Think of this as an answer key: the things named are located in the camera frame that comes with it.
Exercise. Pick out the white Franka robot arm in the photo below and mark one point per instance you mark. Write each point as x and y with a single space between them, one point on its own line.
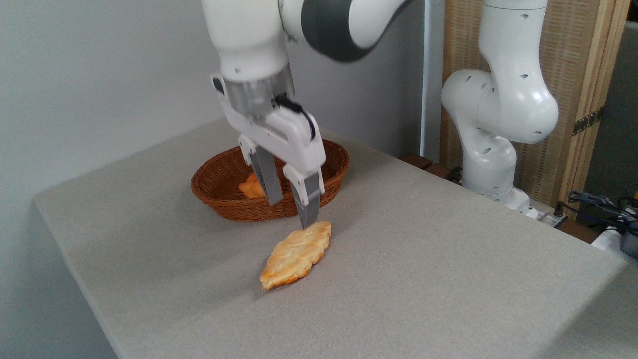
503 99

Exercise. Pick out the wooden rattan folding screen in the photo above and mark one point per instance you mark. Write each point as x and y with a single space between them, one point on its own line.
573 65

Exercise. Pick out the long pale braided bread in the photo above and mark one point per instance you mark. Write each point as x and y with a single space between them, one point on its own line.
296 254

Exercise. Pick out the grey tablecloth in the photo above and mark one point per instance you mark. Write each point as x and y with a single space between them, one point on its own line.
398 279

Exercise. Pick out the white vertical pole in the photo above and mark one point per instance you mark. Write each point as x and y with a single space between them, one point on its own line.
431 75

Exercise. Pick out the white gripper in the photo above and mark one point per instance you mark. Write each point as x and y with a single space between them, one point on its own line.
294 137

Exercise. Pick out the small orange braided bread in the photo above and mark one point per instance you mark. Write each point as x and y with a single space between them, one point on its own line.
251 188

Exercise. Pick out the metal screen hinge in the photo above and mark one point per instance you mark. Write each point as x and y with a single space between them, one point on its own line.
588 121

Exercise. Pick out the grey device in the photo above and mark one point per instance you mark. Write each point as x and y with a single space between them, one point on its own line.
630 244

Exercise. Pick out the brown wicker basket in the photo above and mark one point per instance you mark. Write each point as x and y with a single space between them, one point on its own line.
219 189

